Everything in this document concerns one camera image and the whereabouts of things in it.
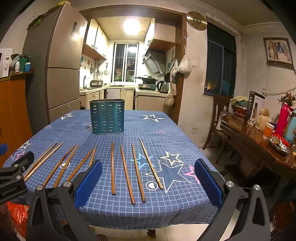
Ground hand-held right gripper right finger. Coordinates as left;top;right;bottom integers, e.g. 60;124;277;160
194;158;271;241

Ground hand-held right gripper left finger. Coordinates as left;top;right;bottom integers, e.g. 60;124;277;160
26;159;103;241

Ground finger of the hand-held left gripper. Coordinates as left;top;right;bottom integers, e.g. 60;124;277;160
0;151;35;184
0;143;7;167

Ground brown wooden chopstick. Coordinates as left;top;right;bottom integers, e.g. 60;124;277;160
54;145;79;188
68;150;93;181
88;147;97;167
140;139;164;190
24;143;58;179
120;145;136;205
131;144;147;203
24;143;64;182
43;145;76;186
111;142;115;195

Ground teal metal utensil holder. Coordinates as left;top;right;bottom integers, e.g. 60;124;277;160
89;98;126;135

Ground red plastic bag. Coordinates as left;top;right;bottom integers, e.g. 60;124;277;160
7;201;30;233

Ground orange wooden cabinet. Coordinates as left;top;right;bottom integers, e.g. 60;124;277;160
0;71;35;163

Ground blue checkered star tablecloth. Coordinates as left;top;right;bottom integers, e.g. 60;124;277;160
2;109;226;231

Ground dark wooden side table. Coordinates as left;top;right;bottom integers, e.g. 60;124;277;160
219;112;296;193

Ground orange paper cup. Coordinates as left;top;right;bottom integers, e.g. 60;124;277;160
263;122;275;140

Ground wooden chair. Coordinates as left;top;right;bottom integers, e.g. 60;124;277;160
203;94;234;165

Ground tray of wrappers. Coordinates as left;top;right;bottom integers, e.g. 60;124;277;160
268;134;291;155

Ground basket of cloths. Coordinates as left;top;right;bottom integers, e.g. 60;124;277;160
231;95;249;115

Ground beige paper bag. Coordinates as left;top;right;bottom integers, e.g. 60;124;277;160
255;108;271;132

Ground white cardboard box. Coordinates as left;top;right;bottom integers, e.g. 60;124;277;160
0;48;13;78

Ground black product box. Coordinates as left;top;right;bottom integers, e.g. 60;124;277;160
245;92;266;121

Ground kitchen base cabinets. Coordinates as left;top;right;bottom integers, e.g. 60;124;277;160
79;85;171;114

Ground hanging cloths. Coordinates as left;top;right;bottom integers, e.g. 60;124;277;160
165;59;179;107

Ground silver refrigerator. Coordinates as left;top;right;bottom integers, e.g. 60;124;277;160
22;3;89;130

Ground red thermos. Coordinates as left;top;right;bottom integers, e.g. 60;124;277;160
274;103;294;138

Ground teal thermos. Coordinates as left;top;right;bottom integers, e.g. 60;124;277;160
284;110;296;144

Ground steel electric kettle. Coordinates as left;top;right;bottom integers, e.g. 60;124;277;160
157;80;170;94

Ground gas stove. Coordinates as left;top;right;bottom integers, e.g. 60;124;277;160
137;84;158;91

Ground dried flowers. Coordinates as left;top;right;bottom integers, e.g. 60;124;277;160
277;91;296;107

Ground dark window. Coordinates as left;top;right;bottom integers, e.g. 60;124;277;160
203;21;237;97

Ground black wok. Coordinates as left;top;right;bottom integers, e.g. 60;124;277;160
134;75;159;84

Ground white plastic bag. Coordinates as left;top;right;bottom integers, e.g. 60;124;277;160
177;45;192;75

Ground kitchen window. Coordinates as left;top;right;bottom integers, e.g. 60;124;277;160
113;41;139;83

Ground steel range hood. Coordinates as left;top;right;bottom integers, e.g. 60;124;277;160
142;50;166;76

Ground framed picture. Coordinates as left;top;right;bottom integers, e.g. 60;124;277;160
263;37;295;69

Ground ceiling light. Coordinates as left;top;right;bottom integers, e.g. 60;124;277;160
123;19;142;36

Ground wooden door frame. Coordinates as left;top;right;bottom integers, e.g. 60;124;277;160
79;8;188;126

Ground wall cable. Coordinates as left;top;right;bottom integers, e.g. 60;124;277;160
262;86;296;97

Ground kitchen wall cabinet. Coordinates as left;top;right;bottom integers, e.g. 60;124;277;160
146;18;176;55
82;19;110;60

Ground gold wall clock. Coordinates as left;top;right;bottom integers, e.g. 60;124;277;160
186;11;208;31

